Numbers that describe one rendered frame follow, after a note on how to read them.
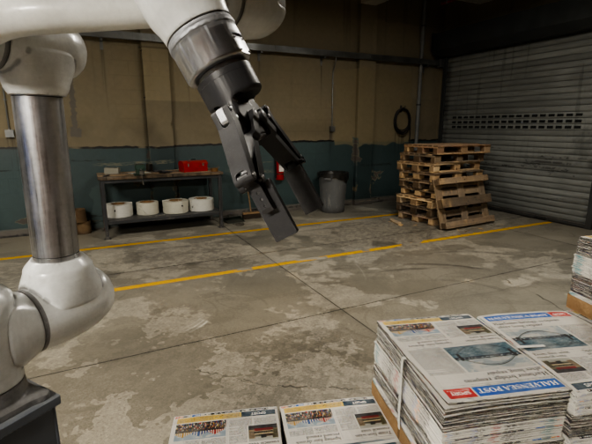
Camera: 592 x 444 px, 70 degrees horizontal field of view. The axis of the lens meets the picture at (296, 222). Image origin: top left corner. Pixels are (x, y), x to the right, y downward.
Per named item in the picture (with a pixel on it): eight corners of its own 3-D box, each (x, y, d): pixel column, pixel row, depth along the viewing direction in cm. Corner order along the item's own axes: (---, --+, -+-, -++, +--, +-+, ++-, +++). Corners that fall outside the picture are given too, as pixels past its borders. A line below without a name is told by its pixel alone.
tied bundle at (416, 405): (369, 394, 123) (373, 321, 117) (462, 383, 128) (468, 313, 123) (434, 506, 86) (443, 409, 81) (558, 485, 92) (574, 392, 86)
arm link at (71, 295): (9, 345, 102) (88, 311, 121) (51, 363, 95) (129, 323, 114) (-46, 0, 85) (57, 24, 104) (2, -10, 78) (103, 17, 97)
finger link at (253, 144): (259, 113, 53) (252, 106, 52) (271, 181, 47) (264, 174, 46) (234, 128, 54) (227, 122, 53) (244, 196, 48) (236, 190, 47)
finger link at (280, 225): (270, 177, 48) (268, 178, 47) (299, 230, 49) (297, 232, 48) (249, 188, 49) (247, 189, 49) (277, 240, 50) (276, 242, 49)
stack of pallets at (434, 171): (442, 210, 822) (447, 142, 793) (485, 218, 743) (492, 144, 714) (392, 217, 756) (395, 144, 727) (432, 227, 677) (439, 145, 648)
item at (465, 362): (376, 323, 117) (376, 319, 117) (469, 314, 122) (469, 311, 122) (445, 408, 82) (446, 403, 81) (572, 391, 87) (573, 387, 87)
